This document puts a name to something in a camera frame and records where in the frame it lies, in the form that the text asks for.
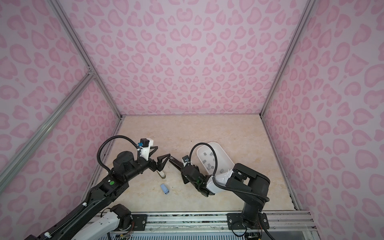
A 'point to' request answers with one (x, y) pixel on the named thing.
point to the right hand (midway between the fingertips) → (184, 168)
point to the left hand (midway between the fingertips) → (163, 149)
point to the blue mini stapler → (166, 190)
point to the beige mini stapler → (162, 174)
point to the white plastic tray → (206, 156)
